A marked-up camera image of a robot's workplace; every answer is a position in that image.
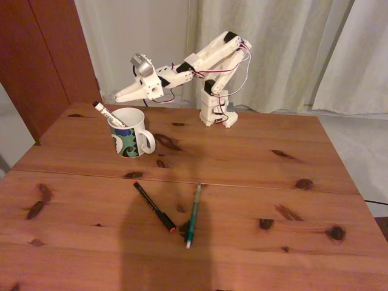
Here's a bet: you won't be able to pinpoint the white marker black caps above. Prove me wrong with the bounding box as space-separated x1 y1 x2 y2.
92 101 127 129

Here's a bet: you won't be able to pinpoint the black pen red ends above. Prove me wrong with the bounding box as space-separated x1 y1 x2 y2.
132 180 176 234

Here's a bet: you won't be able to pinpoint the green translucent pen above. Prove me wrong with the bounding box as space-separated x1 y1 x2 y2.
185 181 202 250

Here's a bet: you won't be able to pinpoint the white mug green blue pattern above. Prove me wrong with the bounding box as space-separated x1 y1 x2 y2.
107 107 156 159

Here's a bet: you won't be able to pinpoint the brown wooden door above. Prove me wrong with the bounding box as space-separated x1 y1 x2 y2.
0 0 102 146

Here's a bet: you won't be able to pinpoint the white curtain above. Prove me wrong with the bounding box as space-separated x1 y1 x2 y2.
312 0 388 115
181 0 355 115

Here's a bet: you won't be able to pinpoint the dark brown furniture piece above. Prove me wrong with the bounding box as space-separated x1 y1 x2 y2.
374 216 388 243

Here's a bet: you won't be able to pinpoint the silver camera box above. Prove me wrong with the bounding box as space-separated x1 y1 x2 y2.
130 53 154 78

